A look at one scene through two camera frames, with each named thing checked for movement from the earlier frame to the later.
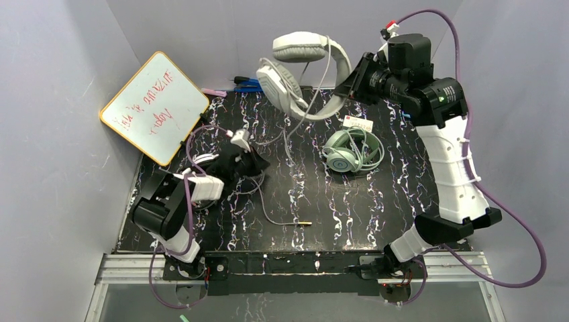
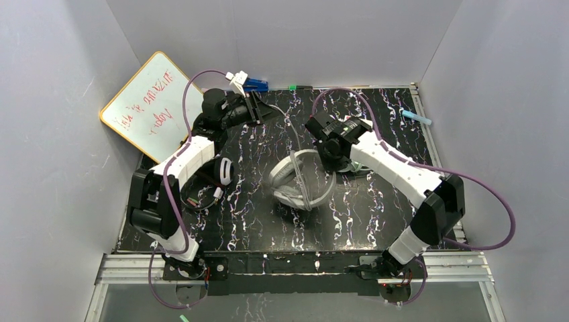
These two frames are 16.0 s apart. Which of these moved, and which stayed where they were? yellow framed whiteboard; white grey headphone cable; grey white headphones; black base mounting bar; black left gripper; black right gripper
Moved: black left gripper; grey white headphones; white grey headphone cable; black right gripper
Stayed: yellow framed whiteboard; black base mounting bar
